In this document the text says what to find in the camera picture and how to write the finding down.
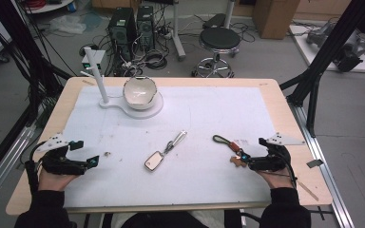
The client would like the white hook stand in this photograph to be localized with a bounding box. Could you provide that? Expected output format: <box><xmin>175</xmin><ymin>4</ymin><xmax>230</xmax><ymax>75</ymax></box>
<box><xmin>80</xmin><ymin>47</ymin><xmax>164</xmax><ymax>121</ymax></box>

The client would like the small grey card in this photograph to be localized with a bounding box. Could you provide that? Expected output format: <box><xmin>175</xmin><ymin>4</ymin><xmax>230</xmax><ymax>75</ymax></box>
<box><xmin>306</xmin><ymin>159</ymin><xmax>325</xmax><ymax>169</ymax></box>

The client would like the person's right hand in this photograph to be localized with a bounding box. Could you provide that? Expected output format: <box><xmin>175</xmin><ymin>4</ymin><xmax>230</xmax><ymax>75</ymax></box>
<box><xmin>256</xmin><ymin>168</ymin><xmax>297</xmax><ymax>190</ymax></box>

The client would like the black round stool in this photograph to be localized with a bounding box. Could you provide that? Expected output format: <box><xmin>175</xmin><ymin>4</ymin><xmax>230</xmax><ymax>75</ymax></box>
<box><xmin>191</xmin><ymin>26</ymin><xmax>242</xmax><ymax>79</ymax></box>

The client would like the white box device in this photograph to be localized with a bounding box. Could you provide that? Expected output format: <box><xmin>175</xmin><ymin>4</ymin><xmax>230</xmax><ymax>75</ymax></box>
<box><xmin>81</xmin><ymin>49</ymin><xmax>107</xmax><ymax>71</ymax></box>

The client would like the aluminium rail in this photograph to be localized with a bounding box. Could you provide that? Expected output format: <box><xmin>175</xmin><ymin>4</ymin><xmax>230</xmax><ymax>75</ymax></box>
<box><xmin>0</xmin><ymin>123</ymin><xmax>38</xmax><ymax>213</ymax></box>
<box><xmin>288</xmin><ymin>102</ymin><xmax>356</xmax><ymax>228</ymax></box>

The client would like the white desk leg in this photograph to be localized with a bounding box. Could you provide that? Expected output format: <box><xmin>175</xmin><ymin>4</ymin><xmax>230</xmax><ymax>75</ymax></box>
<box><xmin>222</xmin><ymin>0</ymin><xmax>238</xmax><ymax>29</ymax></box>
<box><xmin>169</xmin><ymin>0</ymin><xmax>187</xmax><ymax>62</ymax></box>

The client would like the person's left hand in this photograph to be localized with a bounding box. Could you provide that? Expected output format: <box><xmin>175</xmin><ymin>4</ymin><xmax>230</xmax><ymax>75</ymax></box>
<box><xmin>37</xmin><ymin>164</ymin><xmax>81</xmax><ymax>193</ymax></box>

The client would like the wooden table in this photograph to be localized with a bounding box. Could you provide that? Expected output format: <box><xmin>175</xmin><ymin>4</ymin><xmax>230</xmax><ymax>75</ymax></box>
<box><xmin>5</xmin><ymin>76</ymin><xmax>334</xmax><ymax>217</ymax></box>

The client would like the large black computer tower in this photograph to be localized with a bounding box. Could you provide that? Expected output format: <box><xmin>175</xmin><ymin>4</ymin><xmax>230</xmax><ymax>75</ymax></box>
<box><xmin>106</xmin><ymin>7</ymin><xmax>138</xmax><ymax>63</ymax></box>

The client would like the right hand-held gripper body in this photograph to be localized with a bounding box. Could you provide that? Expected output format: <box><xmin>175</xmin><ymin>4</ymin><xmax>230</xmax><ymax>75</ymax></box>
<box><xmin>248</xmin><ymin>132</ymin><xmax>306</xmax><ymax>174</ymax></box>

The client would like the black frame with cables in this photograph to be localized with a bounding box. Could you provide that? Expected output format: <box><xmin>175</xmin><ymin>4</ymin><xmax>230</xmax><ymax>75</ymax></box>
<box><xmin>0</xmin><ymin>0</ymin><xmax>74</xmax><ymax>188</ymax></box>

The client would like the right hand-held gripper cable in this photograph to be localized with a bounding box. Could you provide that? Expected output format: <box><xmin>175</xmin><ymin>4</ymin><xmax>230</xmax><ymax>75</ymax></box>
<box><xmin>277</xmin><ymin>151</ymin><xmax>299</xmax><ymax>192</ymax></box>

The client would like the slim black computer tower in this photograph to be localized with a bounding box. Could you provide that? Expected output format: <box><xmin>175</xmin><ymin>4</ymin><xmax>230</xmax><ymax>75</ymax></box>
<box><xmin>136</xmin><ymin>4</ymin><xmax>156</xmax><ymax>52</ymax></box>

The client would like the coil of black cables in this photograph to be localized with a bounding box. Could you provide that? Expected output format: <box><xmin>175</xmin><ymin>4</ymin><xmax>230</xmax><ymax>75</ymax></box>
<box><xmin>144</xmin><ymin>49</ymin><xmax>169</xmax><ymax>71</ymax></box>

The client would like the clear plastic bag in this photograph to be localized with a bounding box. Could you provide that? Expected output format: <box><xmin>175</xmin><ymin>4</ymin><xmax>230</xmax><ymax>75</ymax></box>
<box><xmin>48</xmin><ymin>13</ymin><xmax>87</xmax><ymax>35</ymax></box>

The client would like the left hand-held gripper cable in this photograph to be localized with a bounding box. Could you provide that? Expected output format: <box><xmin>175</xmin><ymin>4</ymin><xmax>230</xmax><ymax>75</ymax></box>
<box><xmin>24</xmin><ymin>141</ymin><xmax>48</xmax><ymax>195</ymax></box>

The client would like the white bowl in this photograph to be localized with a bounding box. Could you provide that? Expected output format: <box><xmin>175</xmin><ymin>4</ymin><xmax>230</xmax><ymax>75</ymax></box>
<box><xmin>122</xmin><ymin>75</ymin><xmax>159</xmax><ymax>111</ymax></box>

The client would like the white floor board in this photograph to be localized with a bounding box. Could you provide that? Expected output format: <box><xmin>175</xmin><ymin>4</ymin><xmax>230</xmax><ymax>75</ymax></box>
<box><xmin>288</xmin><ymin>23</ymin><xmax>365</xmax><ymax>75</ymax></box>

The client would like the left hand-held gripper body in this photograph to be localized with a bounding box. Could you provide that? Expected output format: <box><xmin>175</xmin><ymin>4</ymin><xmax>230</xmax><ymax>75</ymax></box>
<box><xmin>35</xmin><ymin>132</ymin><xmax>88</xmax><ymax>177</ymax></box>

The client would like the round white table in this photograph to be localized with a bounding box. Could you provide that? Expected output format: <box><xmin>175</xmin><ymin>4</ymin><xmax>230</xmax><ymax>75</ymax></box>
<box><xmin>20</xmin><ymin>0</ymin><xmax>76</xmax><ymax>15</ymax></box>

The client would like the black foot pedal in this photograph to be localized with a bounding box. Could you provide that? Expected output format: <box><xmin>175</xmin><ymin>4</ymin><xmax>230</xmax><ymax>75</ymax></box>
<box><xmin>202</xmin><ymin>12</ymin><xmax>227</xmax><ymax>30</ymax></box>

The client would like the brown cardboard box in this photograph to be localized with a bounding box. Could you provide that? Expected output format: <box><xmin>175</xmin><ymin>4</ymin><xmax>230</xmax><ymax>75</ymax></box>
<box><xmin>252</xmin><ymin>0</ymin><xmax>301</xmax><ymax>40</ymax></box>

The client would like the thin wooden stick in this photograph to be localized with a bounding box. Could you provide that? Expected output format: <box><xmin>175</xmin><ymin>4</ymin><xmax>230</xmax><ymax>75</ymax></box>
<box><xmin>295</xmin><ymin>179</ymin><xmax>320</xmax><ymax>202</ymax></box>

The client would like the hand-held gripper cable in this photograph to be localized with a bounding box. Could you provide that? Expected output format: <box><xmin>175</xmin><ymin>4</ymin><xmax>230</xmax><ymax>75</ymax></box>
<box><xmin>277</xmin><ymin>151</ymin><xmax>299</xmax><ymax>192</ymax></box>
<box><xmin>24</xmin><ymin>141</ymin><xmax>48</xmax><ymax>195</ymax></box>

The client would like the black device on board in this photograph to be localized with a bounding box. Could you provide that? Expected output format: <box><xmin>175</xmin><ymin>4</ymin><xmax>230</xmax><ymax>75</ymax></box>
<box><xmin>335</xmin><ymin>30</ymin><xmax>365</xmax><ymax>73</ymax></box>

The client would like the white mat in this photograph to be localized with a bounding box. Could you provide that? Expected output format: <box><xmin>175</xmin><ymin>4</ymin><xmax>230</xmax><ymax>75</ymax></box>
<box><xmin>62</xmin><ymin>85</ymin><xmax>278</xmax><ymax>209</ymax></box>

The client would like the person's lap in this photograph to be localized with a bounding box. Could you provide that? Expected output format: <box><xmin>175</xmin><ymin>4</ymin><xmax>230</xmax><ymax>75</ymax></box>
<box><xmin>108</xmin><ymin>210</ymin><xmax>245</xmax><ymax>228</ymax></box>

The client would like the silver keychain with rectangular tag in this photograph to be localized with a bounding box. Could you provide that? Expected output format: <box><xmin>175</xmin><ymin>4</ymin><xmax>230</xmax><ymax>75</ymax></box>
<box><xmin>144</xmin><ymin>129</ymin><xmax>188</xmax><ymax>173</ymax></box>

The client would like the black frame with slanted brace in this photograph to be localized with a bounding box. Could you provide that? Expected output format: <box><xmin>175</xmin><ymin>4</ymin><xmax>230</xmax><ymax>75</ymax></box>
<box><xmin>279</xmin><ymin>0</ymin><xmax>365</xmax><ymax>139</ymax></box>

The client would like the grey device on board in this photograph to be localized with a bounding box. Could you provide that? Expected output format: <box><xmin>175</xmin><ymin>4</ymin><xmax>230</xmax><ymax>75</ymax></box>
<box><xmin>305</xmin><ymin>21</ymin><xmax>335</xmax><ymax>46</ymax></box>

